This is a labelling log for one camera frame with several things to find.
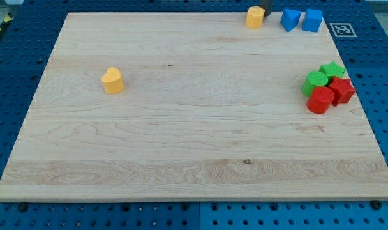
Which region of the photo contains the light wooden board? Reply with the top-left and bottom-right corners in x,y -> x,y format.
0,13 -> 388,203

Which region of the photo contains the white fiducial marker tag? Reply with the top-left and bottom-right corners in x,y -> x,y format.
330,22 -> 357,38

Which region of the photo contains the red cylinder block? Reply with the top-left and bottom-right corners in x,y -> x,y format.
306,86 -> 334,114

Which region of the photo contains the blue triangle block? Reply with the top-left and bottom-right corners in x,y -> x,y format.
280,9 -> 301,32

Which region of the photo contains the yellow hexagon block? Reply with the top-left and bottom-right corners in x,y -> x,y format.
246,6 -> 265,29

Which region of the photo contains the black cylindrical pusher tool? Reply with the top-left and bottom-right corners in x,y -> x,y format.
259,0 -> 274,17

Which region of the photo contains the red star block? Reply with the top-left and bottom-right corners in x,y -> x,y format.
328,77 -> 355,107

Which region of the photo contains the blue cube block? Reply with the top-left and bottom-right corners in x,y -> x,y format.
302,9 -> 323,33

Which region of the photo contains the green cylinder block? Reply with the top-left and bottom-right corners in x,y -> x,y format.
301,71 -> 328,97

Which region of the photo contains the green star block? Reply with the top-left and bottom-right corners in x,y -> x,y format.
319,61 -> 346,81

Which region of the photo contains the yellow heart block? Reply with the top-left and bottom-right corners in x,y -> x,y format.
101,67 -> 124,94

